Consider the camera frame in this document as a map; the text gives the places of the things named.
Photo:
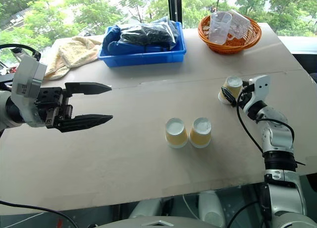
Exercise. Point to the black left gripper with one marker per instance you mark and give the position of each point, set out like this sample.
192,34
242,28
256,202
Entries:
50,102

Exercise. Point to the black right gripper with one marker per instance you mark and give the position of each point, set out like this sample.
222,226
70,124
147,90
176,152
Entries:
248,88

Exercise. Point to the yellow white paper cup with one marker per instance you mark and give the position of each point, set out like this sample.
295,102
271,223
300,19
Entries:
234,85
176,133
200,132

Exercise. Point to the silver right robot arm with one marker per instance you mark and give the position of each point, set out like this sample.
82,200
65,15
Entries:
277,136

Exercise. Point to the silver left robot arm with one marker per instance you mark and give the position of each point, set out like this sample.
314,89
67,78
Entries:
5,106

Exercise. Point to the orange woven basket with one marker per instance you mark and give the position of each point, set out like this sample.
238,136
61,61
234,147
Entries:
230,45

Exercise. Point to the beige towel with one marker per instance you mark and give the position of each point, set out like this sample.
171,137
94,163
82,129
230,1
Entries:
71,52

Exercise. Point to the blue plastic bag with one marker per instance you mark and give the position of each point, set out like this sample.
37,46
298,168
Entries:
111,43

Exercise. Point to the clear plastic measuring cup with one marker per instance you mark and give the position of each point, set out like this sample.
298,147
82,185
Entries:
240,24
219,27

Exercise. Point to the blue plastic bin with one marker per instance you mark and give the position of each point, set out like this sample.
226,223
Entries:
143,58

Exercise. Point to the dark furniture beside table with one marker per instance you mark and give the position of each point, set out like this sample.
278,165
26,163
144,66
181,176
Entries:
307,64

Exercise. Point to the clear bag of dark contents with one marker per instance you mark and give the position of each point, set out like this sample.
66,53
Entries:
148,33

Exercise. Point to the pale rounded shape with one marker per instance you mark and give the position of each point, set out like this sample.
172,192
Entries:
146,208

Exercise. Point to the silver robot torso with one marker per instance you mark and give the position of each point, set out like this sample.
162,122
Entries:
158,223

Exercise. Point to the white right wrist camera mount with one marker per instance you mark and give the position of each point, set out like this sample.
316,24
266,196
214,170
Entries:
261,86

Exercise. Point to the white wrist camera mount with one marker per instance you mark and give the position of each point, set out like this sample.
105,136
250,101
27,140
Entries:
261,86
27,76

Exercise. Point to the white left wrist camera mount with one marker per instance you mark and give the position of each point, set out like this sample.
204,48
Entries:
27,76

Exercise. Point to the black window frame post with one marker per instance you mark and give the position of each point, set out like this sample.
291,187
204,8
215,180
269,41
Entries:
174,5

